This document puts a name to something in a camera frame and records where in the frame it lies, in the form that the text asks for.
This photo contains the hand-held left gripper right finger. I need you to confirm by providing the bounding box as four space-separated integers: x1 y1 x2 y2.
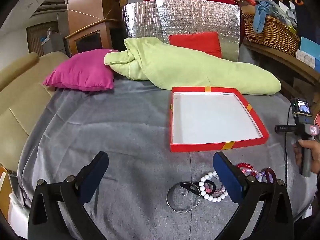
212 151 295 240

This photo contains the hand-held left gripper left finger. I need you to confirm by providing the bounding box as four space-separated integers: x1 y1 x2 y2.
27 151 109 240

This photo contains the red bead bracelet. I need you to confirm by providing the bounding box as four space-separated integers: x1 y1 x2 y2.
236 162 254 174

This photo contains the white bead bracelet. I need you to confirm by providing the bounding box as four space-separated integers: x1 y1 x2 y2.
198 171 229 203

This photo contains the clear pink bead bracelet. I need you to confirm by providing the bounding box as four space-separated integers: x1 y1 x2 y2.
244 169 269 183

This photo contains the black hair tie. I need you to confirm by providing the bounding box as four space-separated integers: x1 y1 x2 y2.
179 181 217 197

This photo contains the dark red hair tie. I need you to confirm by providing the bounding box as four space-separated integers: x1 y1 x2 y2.
261 167 277 185

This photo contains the silver bangle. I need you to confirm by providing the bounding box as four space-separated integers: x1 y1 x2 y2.
167 182 201 213

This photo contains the red cardboard box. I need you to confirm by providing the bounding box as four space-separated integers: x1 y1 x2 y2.
170 86 270 153

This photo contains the person's right hand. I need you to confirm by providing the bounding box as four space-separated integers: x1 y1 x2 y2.
293 139 320 174

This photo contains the grey bed sheet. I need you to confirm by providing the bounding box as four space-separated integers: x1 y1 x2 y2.
17 77 318 240

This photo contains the white card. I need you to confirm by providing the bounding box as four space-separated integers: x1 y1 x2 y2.
295 49 316 68

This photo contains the wooden shelf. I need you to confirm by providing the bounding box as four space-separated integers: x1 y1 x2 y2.
244 39 320 100

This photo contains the blue card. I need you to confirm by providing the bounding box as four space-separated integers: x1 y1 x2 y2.
299 37 320 72

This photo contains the wicker basket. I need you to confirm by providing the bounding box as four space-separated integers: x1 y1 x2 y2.
241 12 300 57

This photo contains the pink pillow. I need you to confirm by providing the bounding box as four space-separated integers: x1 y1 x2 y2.
42 49 120 92

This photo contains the beige sofa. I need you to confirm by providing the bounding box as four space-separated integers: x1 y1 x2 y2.
0 51 70 173

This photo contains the light green blanket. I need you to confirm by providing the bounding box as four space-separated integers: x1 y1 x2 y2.
104 37 282 95

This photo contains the clear plastic bag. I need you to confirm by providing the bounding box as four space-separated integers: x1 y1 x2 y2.
246 0 298 28

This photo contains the blue cloth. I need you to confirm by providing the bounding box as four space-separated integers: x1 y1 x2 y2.
252 0 277 33

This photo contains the red pillow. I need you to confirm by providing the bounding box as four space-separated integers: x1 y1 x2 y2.
168 32 222 58

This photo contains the silver foil mat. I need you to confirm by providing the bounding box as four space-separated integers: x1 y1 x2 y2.
122 0 242 63

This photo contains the wooden cabinet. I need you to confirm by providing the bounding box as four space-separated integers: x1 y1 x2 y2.
64 0 125 57

